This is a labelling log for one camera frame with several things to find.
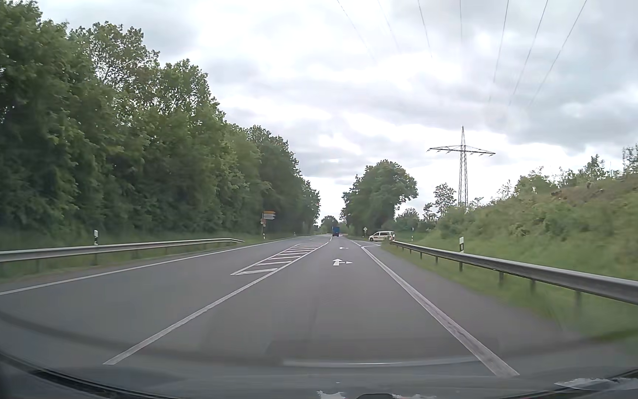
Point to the road markings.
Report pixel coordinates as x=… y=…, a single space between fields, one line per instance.
x=445 y=320

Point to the row of trees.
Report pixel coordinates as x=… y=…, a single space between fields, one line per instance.
x=103 y=144

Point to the group of trees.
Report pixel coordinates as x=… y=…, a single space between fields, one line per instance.
x=435 y=210

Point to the yellow direction signs on post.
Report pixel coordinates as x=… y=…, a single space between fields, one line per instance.
x=267 y=216

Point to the electricity pylon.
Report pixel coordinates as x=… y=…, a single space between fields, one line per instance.
x=462 y=166

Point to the metal guard rail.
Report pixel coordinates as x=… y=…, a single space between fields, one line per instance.
x=546 y=273
x=103 y=249

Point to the grassy bank with bushes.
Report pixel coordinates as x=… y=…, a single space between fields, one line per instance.
x=590 y=233

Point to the black and white marker post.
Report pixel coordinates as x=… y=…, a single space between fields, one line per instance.
x=461 y=246
x=96 y=238

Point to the car's own bonnet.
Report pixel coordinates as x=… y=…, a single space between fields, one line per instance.
x=319 y=388

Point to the grey asphalt road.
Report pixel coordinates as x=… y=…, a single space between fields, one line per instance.
x=319 y=310

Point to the large green tree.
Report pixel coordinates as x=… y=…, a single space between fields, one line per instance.
x=377 y=194

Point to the white car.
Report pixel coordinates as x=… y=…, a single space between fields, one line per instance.
x=381 y=236

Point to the grass verge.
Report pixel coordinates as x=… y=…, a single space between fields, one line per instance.
x=47 y=244

